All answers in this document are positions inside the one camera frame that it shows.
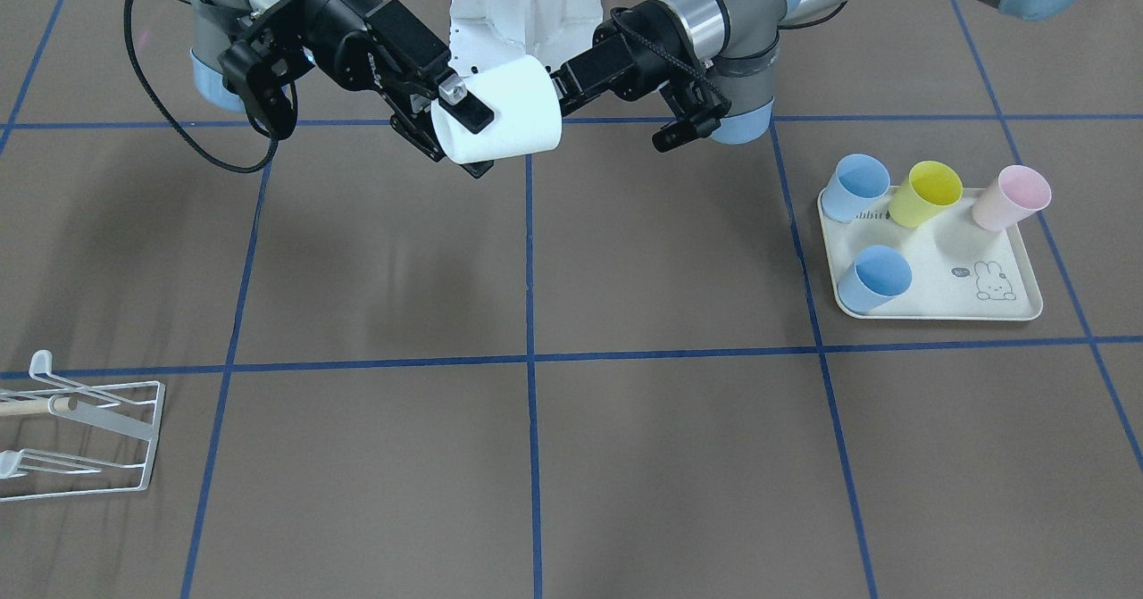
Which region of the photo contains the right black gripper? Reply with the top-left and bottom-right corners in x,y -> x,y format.
267,0 -> 495,179

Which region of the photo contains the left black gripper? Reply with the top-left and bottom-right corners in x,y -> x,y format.
550,0 -> 716,111

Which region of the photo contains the pale green plastic cup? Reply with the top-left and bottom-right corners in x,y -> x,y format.
431,55 -> 563,163

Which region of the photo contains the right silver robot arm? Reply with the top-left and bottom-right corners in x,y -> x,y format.
122,0 -> 495,173

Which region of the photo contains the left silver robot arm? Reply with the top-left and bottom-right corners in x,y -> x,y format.
552,0 -> 1077,152

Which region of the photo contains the blue cup far corner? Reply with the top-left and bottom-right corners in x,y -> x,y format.
818,154 -> 890,223

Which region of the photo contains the blue cup near base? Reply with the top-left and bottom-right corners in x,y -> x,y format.
837,245 -> 914,314

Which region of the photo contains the yellow plastic cup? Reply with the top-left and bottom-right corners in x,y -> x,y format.
889,161 -> 964,229

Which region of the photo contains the pink plastic cup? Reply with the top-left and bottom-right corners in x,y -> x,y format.
972,165 -> 1053,230

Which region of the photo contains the cream plastic tray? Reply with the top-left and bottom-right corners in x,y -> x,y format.
818,187 -> 1044,322

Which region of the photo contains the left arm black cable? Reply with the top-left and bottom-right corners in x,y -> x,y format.
609,6 -> 729,118

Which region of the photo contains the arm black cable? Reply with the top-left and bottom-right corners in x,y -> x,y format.
609,6 -> 729,118
123,0 -> 278,175

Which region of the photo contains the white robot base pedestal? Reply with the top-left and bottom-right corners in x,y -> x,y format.
449,0 -> 604,77

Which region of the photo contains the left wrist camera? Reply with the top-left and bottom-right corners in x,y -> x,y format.
652,86 -> 730,153

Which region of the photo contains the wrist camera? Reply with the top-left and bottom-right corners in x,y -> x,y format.
218,40 -> 297,139
652,86 -> 730,153

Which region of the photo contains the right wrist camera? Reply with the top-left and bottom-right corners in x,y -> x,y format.
218,40 -> 297,139

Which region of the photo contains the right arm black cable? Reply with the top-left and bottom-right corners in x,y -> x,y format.
123,0 -> 278,175

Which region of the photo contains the white wire cup rack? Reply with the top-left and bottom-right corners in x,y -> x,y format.
1,348 -> 167,503

